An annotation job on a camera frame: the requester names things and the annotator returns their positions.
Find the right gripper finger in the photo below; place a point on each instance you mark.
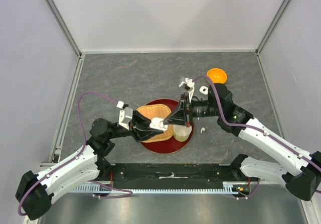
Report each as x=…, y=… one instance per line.
x=176, y=113
x=176, y=121

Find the grey cable duct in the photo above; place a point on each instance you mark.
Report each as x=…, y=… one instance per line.
x=93, y=188

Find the orange bowl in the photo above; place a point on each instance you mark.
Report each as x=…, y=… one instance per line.
x=217, y=75

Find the left aluminium frame post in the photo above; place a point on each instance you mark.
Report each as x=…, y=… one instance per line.
x=63, y=26

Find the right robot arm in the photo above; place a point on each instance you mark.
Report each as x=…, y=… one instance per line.
x=296, y=169

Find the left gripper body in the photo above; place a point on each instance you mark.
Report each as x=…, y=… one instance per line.
x=132, y=126

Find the white oval charging case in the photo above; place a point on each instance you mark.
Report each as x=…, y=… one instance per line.
x=158, y=124

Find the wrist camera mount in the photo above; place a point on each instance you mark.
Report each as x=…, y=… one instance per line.
x=188, y=85
x=125, y=117

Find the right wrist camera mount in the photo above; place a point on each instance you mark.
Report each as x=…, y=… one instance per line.
x=188, y=85

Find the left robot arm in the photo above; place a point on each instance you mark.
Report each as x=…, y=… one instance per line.
x=37, y=192

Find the right aluminium frame post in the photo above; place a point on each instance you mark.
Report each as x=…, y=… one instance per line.
x=272, y=26

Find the aluminium frame post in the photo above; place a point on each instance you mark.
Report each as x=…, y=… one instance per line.
x=272, y=26
x=63, y=26

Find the cream mug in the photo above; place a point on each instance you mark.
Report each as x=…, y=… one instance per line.
x=181, y=133

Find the red round tray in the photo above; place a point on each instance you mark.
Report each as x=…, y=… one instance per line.
x=171, y=145

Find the woven bamboo basket plate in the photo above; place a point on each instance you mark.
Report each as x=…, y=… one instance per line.
x=157, y=111

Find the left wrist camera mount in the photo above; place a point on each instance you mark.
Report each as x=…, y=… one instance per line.
x=125, y=117

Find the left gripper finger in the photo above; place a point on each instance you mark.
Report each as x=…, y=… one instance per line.
x=151, y=135
x=144, y=123

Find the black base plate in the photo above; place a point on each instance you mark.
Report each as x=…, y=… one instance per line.
x=171, y=176

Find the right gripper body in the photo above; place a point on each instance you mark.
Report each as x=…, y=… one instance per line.
x=189, y=113

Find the white square earbud case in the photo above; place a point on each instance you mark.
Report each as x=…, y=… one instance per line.
x=204, y=90

